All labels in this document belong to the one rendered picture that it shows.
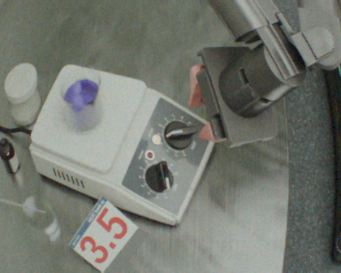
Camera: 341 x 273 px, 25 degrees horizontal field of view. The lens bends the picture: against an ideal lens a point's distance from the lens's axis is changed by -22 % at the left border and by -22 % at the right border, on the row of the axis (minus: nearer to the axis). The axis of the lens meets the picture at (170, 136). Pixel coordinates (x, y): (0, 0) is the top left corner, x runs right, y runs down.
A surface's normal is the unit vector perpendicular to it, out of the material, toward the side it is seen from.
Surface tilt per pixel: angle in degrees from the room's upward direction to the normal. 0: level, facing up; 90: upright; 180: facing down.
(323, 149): 0
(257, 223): 0
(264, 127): 30
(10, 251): 0
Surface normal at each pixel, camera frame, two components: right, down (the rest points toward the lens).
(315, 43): -0.21, 0.01
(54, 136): -0.05, -0.50
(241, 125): 0.42, -0.29
